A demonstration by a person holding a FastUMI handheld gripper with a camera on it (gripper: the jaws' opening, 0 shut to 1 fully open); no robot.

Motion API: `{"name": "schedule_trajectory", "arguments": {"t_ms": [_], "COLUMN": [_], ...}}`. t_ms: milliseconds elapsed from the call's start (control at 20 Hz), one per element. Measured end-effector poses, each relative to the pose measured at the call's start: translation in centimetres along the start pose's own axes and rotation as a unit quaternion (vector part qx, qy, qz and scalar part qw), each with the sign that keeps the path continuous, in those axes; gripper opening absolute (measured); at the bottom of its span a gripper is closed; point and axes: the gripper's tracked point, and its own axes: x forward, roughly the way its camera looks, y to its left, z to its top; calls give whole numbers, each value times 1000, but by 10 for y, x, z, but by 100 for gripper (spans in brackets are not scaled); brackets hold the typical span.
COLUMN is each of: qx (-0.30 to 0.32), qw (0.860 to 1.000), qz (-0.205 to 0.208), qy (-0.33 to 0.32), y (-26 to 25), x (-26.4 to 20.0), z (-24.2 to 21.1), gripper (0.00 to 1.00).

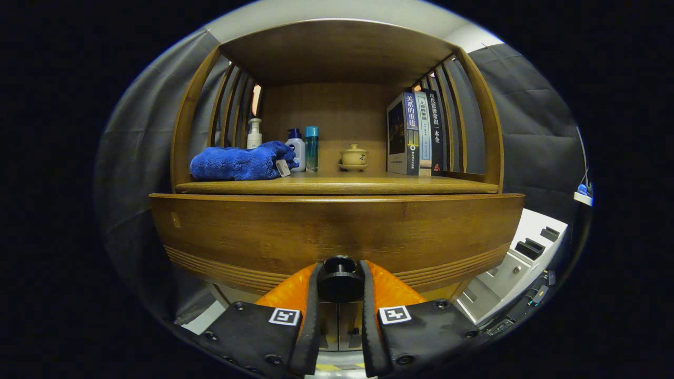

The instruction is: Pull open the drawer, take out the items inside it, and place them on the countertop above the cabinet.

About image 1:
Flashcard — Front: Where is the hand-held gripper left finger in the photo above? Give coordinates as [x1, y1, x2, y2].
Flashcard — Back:
[182, 262, 323, 377]

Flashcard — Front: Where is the white unit with black handles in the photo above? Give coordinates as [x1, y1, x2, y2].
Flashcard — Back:
[455, 208, 570, 326]

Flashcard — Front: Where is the light blue spine book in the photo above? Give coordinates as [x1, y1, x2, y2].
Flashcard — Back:
[414, 91, 433, 176]

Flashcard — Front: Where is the wooden countertop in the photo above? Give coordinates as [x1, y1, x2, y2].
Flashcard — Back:
[175, 171, 500, 196]

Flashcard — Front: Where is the blue folded towel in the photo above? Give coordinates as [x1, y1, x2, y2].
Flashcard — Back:
[190, 141, 300, 182]

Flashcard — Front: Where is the beige lidded teacup with saucer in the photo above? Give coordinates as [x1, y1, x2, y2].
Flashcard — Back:
[338, 144, 370, 172]

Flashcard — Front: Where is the black spine book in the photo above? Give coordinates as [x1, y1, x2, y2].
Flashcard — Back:
[424, 88, 446, 176]

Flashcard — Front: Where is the dark cover thick book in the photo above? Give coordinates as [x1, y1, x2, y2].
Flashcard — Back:
[386, 93, 421, 176]

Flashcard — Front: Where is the white bottle with blue cap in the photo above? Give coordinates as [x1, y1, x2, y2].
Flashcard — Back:
[285, 128, 307, 173]

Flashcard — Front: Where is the wooden cabinet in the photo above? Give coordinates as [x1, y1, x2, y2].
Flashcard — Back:
[149, 18, 526, 353]

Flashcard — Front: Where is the teal slim bottle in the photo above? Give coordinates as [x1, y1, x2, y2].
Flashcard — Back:
[305, 126, 320, 173]

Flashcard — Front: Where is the white pump bottle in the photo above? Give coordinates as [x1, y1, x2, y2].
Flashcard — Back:
[246, 118, 263, 150]

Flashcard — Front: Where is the wooden drawer with black knob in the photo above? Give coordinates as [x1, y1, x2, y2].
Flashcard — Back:
[149, 193, 526, 304]

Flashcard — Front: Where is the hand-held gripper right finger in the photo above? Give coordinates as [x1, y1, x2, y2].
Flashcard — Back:
[359, 260, 493, 378]

